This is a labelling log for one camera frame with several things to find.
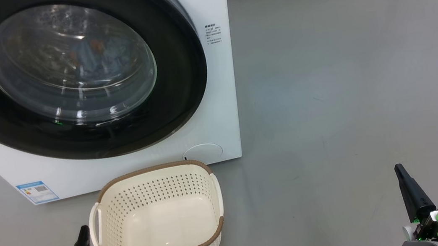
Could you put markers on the blue energy label sticker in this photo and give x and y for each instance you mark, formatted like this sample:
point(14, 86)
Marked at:
point(37, 192)

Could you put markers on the white front-load washing machine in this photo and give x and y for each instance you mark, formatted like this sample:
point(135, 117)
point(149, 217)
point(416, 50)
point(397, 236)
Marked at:
point(224, 97)

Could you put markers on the black-rimmed glass washer door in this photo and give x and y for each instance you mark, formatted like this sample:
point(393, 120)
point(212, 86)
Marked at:
point(178, 73)

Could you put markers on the blue garment small orange prints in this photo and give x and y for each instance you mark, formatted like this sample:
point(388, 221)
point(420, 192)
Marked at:
point(85, 56)

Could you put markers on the round drain filter cover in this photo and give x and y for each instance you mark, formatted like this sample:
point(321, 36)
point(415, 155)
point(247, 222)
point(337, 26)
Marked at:
point(206, 152)

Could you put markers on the cream perforated laundry basket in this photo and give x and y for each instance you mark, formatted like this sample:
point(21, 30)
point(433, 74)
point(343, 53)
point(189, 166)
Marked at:
point(160, 224)

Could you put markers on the small black text sticker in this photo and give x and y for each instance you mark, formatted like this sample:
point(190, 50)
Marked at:
point(213, 34)

